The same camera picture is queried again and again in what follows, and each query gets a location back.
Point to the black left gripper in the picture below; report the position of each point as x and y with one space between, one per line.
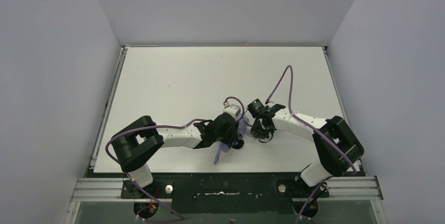
235 137

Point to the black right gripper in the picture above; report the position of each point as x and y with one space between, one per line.
259 127

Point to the lavender folding umbrella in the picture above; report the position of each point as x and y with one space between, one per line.
243 127

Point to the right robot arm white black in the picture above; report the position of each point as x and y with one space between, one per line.
337 147

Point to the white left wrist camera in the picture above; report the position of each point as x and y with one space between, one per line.
234 110

